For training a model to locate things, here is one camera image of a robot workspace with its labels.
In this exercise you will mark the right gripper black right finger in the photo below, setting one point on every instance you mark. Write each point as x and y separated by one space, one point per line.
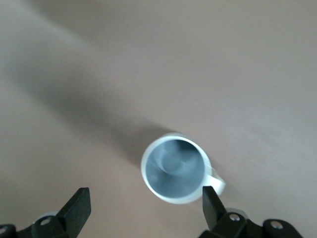
223 225

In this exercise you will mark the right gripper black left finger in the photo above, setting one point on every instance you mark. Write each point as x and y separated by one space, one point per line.
71 218

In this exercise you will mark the white mug grey inside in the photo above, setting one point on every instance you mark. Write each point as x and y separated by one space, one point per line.
173 171

